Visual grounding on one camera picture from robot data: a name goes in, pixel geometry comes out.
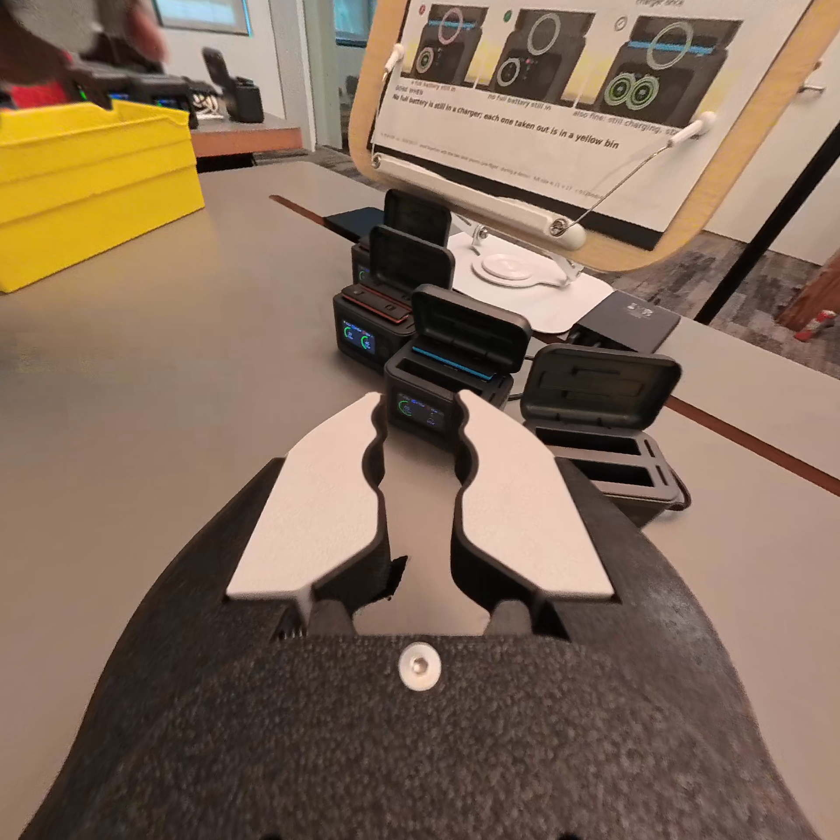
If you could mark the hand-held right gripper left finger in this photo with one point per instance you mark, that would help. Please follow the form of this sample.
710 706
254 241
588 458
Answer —
315 512

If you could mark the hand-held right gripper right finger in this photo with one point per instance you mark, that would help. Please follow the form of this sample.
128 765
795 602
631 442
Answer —
525 512

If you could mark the black charger case blue battery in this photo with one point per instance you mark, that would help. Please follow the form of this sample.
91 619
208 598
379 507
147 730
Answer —
472 325

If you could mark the yellow plastic bin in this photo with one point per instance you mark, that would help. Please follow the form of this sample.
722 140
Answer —
98 197

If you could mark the black charger case red batteries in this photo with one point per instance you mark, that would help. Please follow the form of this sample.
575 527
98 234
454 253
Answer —
413 262

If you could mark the empty black charger case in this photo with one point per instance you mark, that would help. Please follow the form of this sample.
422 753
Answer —
590 459

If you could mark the black battery blue stripe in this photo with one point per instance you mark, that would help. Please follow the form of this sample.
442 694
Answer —
453 364

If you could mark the black battery red stripe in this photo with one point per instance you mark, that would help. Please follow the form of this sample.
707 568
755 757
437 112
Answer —
388 300
367 310

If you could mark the white stand base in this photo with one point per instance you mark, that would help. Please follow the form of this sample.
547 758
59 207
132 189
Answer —
558 298

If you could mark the black flat box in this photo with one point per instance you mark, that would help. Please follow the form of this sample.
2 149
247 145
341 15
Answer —
630 321

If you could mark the dark blue phone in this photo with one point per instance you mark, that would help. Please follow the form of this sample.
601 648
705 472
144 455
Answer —
354 223

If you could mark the white clamp bar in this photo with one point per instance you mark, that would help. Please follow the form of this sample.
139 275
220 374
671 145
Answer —
459 190

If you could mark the wooden instruction board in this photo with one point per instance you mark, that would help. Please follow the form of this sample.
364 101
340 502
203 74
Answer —
735 216

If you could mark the brown wooden furniture piece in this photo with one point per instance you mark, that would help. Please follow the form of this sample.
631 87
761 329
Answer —
820 295

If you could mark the black pole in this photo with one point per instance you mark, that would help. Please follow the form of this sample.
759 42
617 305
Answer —
768 223

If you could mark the wooden side table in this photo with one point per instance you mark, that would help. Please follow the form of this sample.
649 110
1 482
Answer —
249 138

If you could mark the printed instruction sheet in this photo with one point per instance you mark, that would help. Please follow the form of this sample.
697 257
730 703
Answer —
525 124

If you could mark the black device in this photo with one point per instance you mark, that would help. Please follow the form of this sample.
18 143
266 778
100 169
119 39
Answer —
239 95

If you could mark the wall screen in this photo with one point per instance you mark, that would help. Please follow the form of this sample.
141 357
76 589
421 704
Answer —
203 16

